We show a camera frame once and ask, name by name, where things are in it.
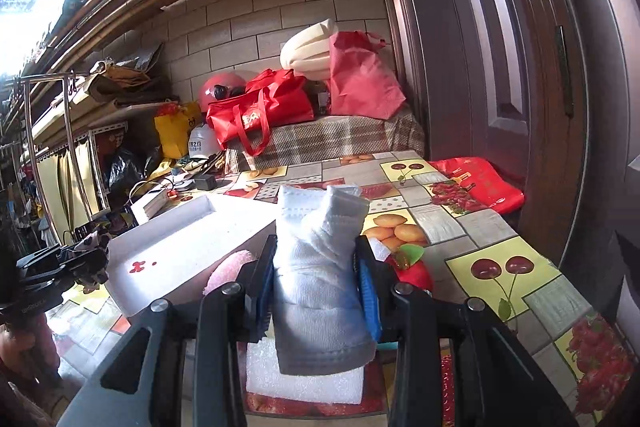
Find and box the red plush apple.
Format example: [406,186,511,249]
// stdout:
[385,244,434,293]

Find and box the fruit print tablecloth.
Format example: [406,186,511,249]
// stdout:
[44,149,637,427]

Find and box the pink fluffy plush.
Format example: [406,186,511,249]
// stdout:
[203,251,256,296]

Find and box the white helmet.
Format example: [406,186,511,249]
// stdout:
[188,124,221,159]

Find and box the white foam block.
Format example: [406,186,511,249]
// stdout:
[245,338,364,405]

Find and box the white book stack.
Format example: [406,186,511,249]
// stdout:
[131,188,168,225]

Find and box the person's left hand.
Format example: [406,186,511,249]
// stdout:
[1,313,60,387]

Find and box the metal shelf rack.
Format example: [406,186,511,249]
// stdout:
[19,74,129,249]

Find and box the yellow shopping bag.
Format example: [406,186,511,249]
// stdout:
[154,102,202,159]

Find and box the red tote bag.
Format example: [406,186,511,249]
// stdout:
[206,69,314,156]

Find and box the black charger box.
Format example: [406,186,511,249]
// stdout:
[193,173,218,191]

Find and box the red paper bag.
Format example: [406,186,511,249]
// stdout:
[328,30,406,120]

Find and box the white cardboard box tray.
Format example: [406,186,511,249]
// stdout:
[106,194,277,317]

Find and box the pink helmet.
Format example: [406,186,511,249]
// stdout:
[198,72,246,113]

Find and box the white towel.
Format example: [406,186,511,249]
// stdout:
[271,185,375,376]

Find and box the red plastic bag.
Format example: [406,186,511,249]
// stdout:
[431,157,525,215]

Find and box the plaid cloth covered bench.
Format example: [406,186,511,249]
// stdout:
[224,105,426,173]

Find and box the cream foam roll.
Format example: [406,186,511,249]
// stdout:
[280,18,337,81]

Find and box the black plastic bag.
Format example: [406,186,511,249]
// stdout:
[107,146,144,205]

